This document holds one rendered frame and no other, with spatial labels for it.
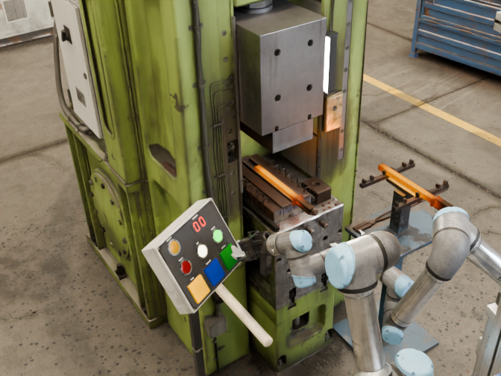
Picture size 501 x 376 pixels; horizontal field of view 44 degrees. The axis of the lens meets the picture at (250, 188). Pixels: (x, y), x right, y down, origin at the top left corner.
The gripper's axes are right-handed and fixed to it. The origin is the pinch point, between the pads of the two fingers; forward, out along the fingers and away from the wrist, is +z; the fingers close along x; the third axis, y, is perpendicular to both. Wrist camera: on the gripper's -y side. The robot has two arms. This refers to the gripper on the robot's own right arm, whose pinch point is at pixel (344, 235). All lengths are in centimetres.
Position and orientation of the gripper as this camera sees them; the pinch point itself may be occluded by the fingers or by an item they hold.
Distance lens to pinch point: 247.0
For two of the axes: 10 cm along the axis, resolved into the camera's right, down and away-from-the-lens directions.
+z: -5.5, -4.6, 7.0
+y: 0.3, 8.2, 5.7
